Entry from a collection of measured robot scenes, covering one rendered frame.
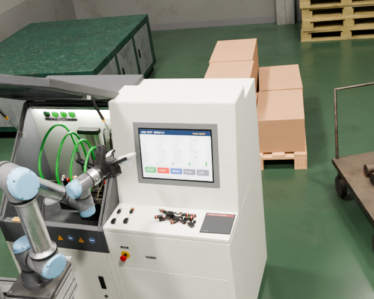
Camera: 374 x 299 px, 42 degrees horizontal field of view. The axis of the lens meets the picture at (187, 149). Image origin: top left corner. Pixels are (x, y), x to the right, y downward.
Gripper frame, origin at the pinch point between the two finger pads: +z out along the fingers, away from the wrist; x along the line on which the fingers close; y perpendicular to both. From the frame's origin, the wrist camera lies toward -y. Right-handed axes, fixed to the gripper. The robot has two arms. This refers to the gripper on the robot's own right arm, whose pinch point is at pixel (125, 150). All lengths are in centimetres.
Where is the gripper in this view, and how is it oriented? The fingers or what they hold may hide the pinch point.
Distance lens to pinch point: 235.3
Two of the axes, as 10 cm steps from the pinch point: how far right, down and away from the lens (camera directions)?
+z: 6.1, -4.7, 6.4
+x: 7.5, 1.0, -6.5
